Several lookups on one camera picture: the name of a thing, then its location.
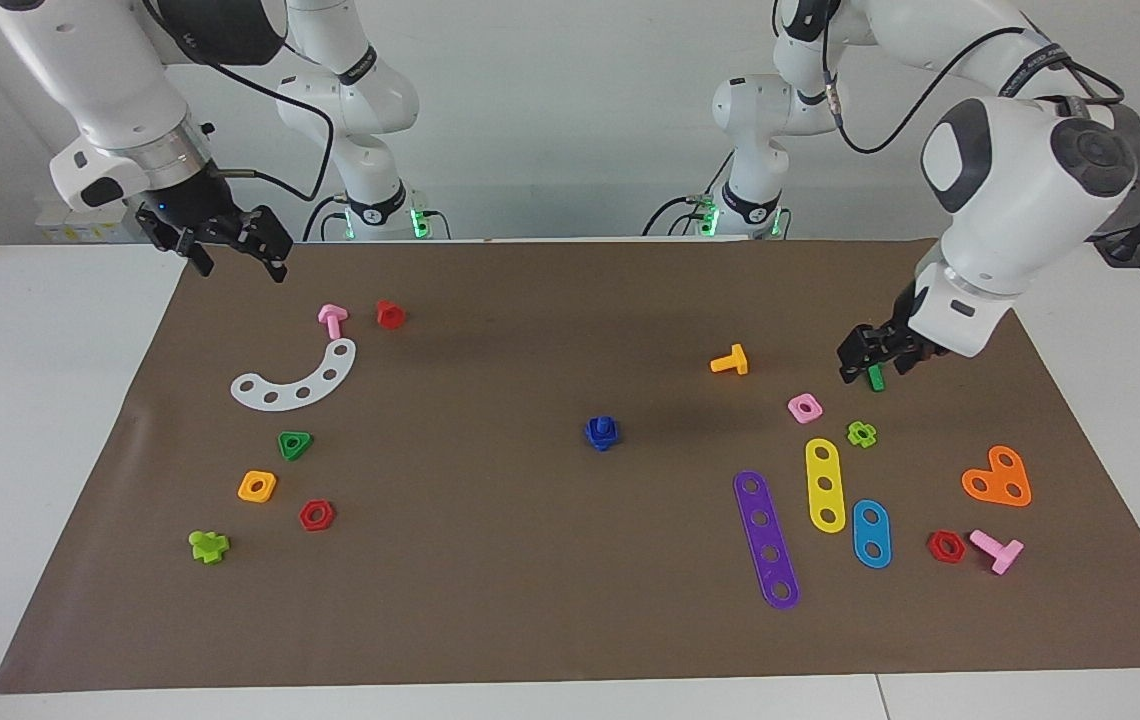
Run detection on blue two-hole plastic strip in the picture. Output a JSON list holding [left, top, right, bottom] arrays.
[[852, 499, 893, 570]]

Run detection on small white yellow box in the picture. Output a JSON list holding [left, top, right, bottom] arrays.
[[36, 205, 146, 244]]

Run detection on brown table mat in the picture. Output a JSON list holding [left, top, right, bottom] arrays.
[[0, 238, 1140, 695]]

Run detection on white curved strip with holes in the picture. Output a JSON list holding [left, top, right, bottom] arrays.
[[230, 338, 358, 413]]

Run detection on yellow three-hole plastic strip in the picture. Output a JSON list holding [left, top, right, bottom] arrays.
[[805, 438, 848, 534]]

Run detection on black base cable bundle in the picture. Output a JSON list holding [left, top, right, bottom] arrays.
[[305, 192, 453, 243], [642, 192, 793, 239]]

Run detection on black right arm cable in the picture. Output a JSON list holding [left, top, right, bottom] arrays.
[[142, 0, 336, 243]]

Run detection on purple four-hole plastic strip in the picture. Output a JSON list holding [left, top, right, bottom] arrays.
[[733, 470, 801, 611]]

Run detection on orange three-hole angled plate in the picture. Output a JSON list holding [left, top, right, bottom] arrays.
[[961, 445, 1033, 508]]

